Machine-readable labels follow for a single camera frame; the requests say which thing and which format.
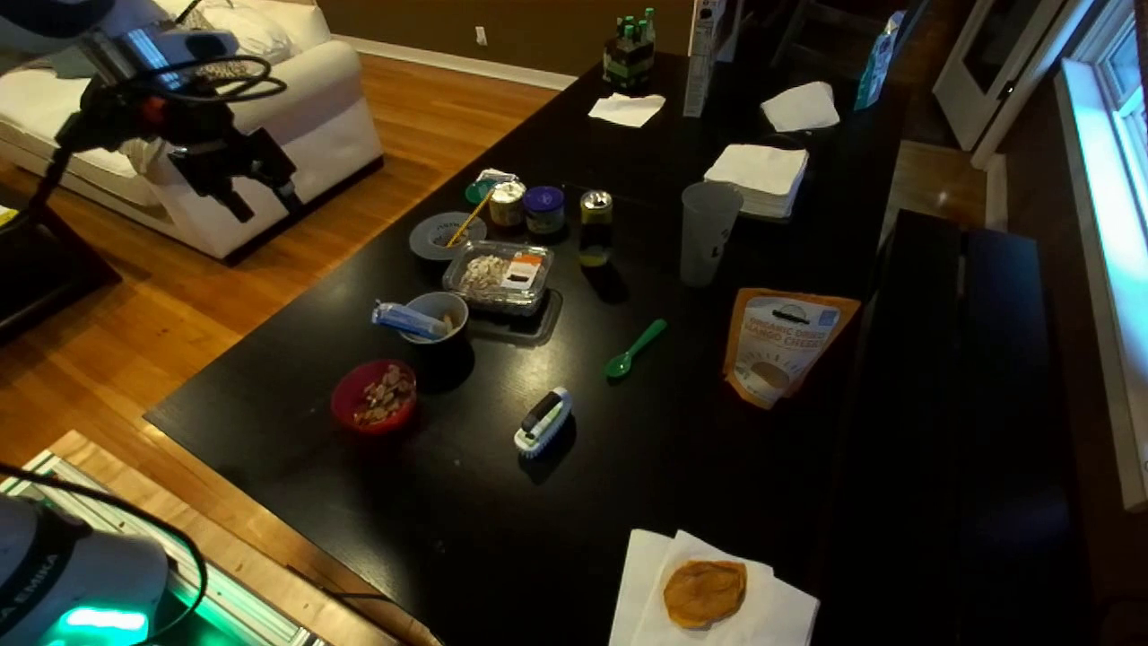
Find jar with blue lid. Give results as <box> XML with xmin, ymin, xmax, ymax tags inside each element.
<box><xmin>522</xmin><ymin>185</ymin><xmax>571</xmax><ymax>241</ymax></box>

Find white framed glass panel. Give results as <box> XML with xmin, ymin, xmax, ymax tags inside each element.
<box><xmin>930</xmin><ymin>0</ymin><xmax>1097</xmax><ymax>174</ymax></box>

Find white sofa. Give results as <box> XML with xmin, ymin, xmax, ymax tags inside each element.
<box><xmin>0</xmin><ymin>0</ymin><xmax>388</xmax><ymax>267</ymax></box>

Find brown round cookie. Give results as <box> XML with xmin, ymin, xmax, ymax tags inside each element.
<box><xmin>661</xmin><ymin>558</ymin><xmax>754</xmax><ymax>634</ymax></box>

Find orange white pouch bag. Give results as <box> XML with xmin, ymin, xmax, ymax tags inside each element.
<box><xmin>720</xmin><ymin>287</ymin><xmax>864</xmax><ymax>415</ymax></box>

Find white bowl dark contents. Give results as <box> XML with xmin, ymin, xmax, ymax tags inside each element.
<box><xmin>390</xmin><ymin>287</ymin><xmax>476</xmax><ymax>368</ymax></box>

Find wooden robot mount board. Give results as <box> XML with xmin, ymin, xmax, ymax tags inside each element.
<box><xmin>0</xmin><ymin>429</ymin><xmax>447</xmax><ymax>646</ymax></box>

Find dark low table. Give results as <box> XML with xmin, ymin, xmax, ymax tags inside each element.
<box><xmin>0</xmin><ymin>201</ymin><xmax>127</xmax><ymax>345</ymax></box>

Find black bench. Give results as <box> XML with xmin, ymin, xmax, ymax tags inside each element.
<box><xmin>822</xmin><ymin>211</ymin><xmax>1094</xmax><ymax>646</ymax></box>

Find mixed snacks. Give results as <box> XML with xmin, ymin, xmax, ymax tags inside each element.
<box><xmin>351</xmin><ymin>364</ymin><xmax>421</xmax><ymax>436</ymax></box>

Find white napkin stack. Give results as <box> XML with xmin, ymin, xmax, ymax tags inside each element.
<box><xmin>699</xmin><ymin>145</ymin><xmax>816</xmax><ymax>225</ymax></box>

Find white paper napkin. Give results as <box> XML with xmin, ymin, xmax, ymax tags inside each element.
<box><xmin>586</xmin><ymin>91</ymin><xmax>672</xmax><ymax>138</ymax></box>
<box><xmin>756</xmin><ymin>78</ymin><xmax>847</xmax><ymax>141</ymax></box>

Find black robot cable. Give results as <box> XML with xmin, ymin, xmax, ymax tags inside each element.
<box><xmin>0</xmin><ymin>463</ymin><xmax>215</xmax><ymax>646</ymax></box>

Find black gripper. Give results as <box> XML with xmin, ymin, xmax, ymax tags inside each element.
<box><xmin>164</xmin><ymin>109</ymin><xmax>305</xmax><ymax>225</ymax></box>

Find glass jar pale lid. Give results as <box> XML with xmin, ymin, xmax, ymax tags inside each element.
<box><xmin>486</xmin><ymin>181</ymin><xmax>532</xmax><ymax>232</ymax></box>

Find green plastic spoon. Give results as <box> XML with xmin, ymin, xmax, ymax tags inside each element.
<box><xmin>603</xmin><ymin>315</ymin><xmax>672</xmax><ymax>388</ymax></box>

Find grey plate with utensil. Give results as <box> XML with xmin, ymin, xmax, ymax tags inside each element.
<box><xmin>406</xmin><ymin>207</ymin><xmax>493</xmax><ymax>267</ymax></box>

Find wooden stick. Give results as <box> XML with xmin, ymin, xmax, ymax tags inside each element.
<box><xmin>446</xmin><ymin>194</ymin><xmax>494</xmax><ymax>254</ymax></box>

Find small metal can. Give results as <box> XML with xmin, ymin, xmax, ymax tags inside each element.
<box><xmin>579</xmin><ymin>186</ymin><xmax>620</xmax><ymax>273</ymax></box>

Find red plastic bowl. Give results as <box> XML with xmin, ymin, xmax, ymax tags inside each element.
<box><xmin>325</xmin><ymin>354</ymin><xmax>425</xmax><ymax>443</ymax></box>

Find clear plastic food container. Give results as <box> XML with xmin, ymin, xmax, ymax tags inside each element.
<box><xmin>438</xmin><ymin>238</ymin><xmax>561</xmax><ymax>323</ymax></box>

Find blue bag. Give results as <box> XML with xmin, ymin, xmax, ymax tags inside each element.
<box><xmin>849</xmin><ymin>11</ymin><xmax>914</xmax><ymax>120</ymax></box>

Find blue white snack packet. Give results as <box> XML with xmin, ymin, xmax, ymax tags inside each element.
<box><xmin>370</xmin><ymin>298</ymin><xmax>447</xmax><ymax>345</ymax></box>

